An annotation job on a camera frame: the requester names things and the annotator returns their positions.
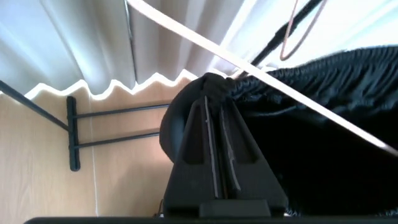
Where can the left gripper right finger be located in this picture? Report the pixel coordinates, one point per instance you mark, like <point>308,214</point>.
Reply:
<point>252,180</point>

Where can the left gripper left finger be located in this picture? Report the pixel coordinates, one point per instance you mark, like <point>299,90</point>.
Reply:
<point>192,180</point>

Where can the black shorts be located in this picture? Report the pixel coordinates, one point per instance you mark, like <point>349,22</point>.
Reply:
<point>311,130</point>

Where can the pink clothes hanger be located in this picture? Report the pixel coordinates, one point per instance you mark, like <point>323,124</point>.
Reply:
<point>284,46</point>
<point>217,49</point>

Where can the black clothes rack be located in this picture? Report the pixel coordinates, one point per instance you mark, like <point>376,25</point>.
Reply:
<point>73,133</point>

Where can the white curtain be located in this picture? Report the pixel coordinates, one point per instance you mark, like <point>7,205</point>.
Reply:
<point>77,46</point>

